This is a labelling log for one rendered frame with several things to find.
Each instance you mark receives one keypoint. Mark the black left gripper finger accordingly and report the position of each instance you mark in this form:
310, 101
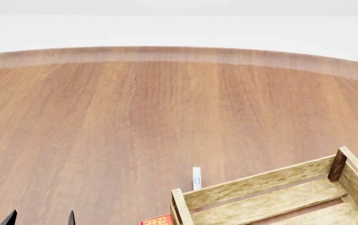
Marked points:
10, 218
71, 219

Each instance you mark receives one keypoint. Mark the wooden slatted tray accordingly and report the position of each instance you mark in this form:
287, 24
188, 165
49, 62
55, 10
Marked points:
278, 194

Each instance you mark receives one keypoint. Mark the red printed box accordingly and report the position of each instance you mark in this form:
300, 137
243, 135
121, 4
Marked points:
158, 220

